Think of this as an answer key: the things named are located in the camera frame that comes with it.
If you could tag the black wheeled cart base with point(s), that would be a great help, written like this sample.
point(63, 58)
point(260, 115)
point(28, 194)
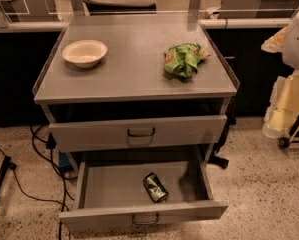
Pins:
point(293, 136)

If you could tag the white paper bowl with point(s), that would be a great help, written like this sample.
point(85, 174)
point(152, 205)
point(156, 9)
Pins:
point(84, 53)

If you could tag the open grey middle drawer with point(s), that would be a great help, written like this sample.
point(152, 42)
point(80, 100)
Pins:
point(110, 191)

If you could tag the clear acrylic barrier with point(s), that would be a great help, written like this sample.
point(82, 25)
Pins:
point(211, 13)

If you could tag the closed grey top drawer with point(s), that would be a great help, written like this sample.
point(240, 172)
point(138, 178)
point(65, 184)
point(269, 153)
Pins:
point(136, 133)

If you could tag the grey metal drawer cabinet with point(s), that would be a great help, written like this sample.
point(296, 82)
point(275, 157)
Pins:
point(130, 81)

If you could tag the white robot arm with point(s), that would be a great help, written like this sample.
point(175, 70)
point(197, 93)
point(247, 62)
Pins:
point(283, 110)

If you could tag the green soda can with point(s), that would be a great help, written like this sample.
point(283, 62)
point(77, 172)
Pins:
point(154, 188)

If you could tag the blue power box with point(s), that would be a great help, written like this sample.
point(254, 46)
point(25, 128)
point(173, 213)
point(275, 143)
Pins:
point(63, 162)

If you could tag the green crumpled chip bag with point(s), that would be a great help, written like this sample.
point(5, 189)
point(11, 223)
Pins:
point(182, 60)

